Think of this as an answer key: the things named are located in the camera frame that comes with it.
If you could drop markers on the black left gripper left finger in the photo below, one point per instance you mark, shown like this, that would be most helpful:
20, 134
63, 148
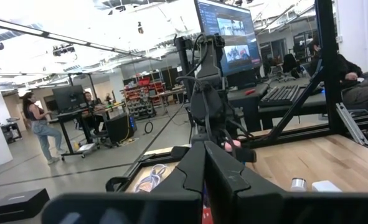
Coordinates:
171, 202

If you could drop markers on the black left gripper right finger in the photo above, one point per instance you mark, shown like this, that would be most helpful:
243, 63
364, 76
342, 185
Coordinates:
239, 199

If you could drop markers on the pink-lidded container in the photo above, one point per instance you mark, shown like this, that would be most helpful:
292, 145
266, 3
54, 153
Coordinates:
232, 145

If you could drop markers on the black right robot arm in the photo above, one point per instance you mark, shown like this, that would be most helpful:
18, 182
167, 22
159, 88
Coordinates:
207, 93

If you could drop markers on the black office chair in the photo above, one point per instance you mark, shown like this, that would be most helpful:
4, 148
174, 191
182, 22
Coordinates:
291, 65

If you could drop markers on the black office desk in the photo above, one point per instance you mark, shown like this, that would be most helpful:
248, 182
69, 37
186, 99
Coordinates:
78, 113

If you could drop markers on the red bin storage shelf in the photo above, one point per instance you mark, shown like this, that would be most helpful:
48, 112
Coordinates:
143, 96

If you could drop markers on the backlit black keyboard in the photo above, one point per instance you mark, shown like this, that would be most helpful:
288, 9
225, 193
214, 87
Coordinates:
280, 96

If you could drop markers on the black computer tower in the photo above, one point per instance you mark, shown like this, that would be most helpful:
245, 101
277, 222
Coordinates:
119, 127

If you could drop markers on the large lit operator monitor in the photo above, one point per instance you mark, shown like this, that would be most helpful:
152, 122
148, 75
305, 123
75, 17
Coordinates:
230, 34

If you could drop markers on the grey side desk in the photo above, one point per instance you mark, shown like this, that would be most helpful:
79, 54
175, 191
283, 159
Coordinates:
311, 105

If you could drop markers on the person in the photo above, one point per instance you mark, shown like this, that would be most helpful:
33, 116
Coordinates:
358, 90
91, 109
40, 124

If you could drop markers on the silver aluminium bar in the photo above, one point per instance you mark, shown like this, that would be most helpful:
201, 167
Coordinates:
351, 123

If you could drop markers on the black monitor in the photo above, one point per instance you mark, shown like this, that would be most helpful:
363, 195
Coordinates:
68, 98

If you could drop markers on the black floor box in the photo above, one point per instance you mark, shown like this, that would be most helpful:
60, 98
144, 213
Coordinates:
17, 205

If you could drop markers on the person's hand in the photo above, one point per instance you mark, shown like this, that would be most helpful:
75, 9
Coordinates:
351, 76

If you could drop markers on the black ceiling spotlight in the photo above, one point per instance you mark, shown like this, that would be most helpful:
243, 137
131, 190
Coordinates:
63, 49

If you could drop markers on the black side table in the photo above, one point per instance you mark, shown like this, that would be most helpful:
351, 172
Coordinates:
11, 129

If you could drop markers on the large white wall charger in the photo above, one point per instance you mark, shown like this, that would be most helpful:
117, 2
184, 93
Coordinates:
325, 186

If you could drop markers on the black aluminium rig frame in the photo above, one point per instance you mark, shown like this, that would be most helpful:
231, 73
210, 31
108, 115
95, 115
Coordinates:
327, 77

